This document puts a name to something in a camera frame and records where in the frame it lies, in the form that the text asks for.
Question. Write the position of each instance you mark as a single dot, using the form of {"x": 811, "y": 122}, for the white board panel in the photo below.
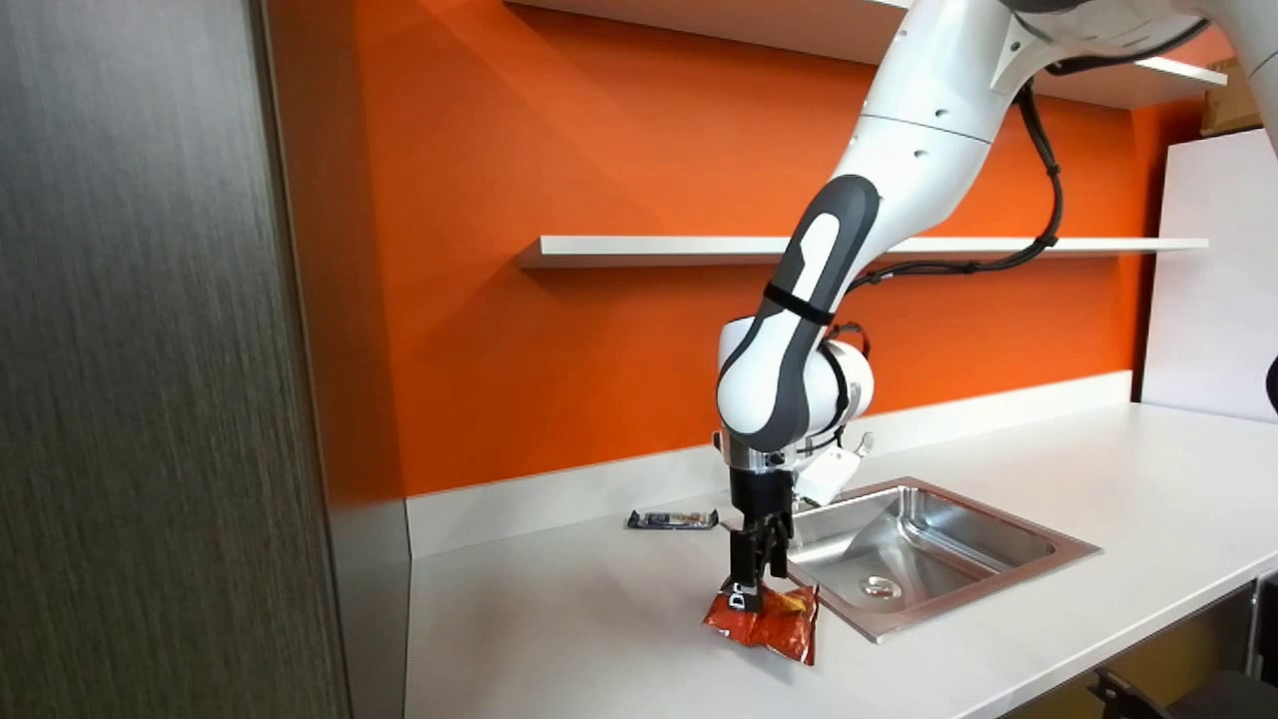
{"x": 1218, "y": 283}

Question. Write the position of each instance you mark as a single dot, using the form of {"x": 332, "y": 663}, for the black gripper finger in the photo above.
{"x": 743, "y": 567}
{"x": 778, "y": 555}

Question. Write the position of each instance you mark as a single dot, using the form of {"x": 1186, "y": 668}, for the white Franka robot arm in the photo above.
{"x": 919, "y": 122}

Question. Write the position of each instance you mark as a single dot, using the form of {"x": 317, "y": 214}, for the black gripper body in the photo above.
{"x": 762, "y": 501}

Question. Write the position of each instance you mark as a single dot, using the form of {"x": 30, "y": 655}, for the small dark snack bar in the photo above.
{"x": 674, "y": 521}

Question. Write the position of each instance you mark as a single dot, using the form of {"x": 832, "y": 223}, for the white wall shelf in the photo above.
{"x": 665, "y": 250}

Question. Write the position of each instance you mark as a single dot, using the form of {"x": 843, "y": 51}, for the red chips packet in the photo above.
{"x": 764, "y": 627}

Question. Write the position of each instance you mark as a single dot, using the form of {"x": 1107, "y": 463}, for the stainless steel sink basin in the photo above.
{"x": 931, "y": 547}

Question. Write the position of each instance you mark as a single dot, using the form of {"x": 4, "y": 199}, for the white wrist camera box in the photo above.
{"x": 830, "y": 476}

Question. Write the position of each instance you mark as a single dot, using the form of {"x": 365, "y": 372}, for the overhead cabinet underside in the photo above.
{"x": 743, "y": 21}

